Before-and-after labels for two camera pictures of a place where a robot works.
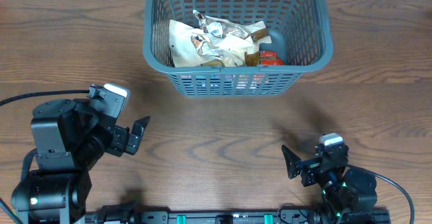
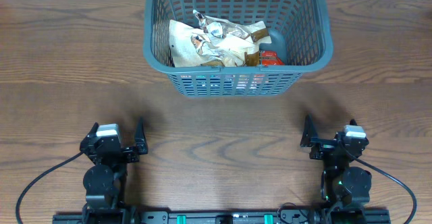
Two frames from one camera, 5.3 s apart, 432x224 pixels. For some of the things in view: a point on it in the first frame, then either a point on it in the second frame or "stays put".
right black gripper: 311,166 → 323,145
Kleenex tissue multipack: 223,82 stays put
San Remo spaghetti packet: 269,58 stays put
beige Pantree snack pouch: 256,32 stays put
